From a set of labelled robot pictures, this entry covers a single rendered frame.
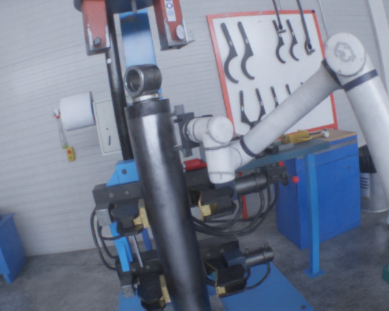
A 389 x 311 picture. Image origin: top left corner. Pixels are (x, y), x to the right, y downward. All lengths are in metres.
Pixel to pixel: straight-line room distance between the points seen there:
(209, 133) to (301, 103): 0.32
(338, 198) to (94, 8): 2.48
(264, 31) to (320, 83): 2.89
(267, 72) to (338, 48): 2.98
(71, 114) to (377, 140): 2.00
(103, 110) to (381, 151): 1.92
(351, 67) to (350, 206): 2.37
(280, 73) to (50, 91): 2.66
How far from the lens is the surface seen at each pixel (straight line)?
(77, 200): 3.72
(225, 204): 1.55
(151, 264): 1.91
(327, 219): 2.98
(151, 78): 1.48
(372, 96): 0.86
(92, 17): 1.52
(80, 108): 2.35
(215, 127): 1.03
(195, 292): 1.73
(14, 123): 3.83
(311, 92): 1.04
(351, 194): 3.07
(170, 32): 1.59
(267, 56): 3.82
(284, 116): 1.08
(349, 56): 0.84
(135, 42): 1.96
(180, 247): 1.58
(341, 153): 2.90
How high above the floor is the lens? 1.43
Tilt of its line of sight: 7 degrees down
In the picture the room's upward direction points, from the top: 11 degrees counter-clockwise
